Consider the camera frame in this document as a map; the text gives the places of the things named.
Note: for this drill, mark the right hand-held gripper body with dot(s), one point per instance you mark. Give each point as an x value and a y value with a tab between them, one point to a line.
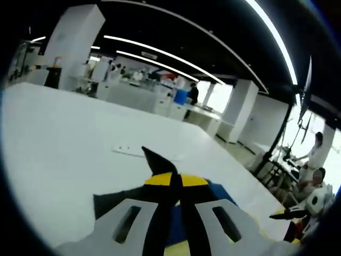
319	201

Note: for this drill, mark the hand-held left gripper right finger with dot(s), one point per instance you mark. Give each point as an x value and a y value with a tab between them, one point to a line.
253	240

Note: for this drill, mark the white template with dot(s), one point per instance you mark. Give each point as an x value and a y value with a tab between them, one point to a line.
125	149

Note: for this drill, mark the ceiling air vent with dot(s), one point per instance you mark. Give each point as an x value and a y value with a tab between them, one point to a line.
149	55

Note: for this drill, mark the long white counter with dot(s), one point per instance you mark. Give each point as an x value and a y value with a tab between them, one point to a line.
205	120

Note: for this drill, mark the white ceiling light strip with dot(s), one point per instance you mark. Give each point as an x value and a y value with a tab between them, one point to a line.
279	40
160	52
160	63

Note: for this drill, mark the black cabinet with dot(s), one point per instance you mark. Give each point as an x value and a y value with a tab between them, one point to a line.
53	78

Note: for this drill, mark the white square column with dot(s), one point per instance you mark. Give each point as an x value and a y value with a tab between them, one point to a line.
239	112
74	40

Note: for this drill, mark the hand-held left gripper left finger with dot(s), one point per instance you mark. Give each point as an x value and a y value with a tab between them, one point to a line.
112	232

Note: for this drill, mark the white cabinet row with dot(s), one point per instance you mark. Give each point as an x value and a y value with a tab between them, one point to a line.
133	97

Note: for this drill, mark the black tripod stand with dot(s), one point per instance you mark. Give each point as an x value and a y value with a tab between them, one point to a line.
277	138

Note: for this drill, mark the blue bin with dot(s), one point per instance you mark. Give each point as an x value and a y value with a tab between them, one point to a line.
180	96

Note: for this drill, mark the yellow blue grey garment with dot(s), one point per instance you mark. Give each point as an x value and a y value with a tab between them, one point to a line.
157	162

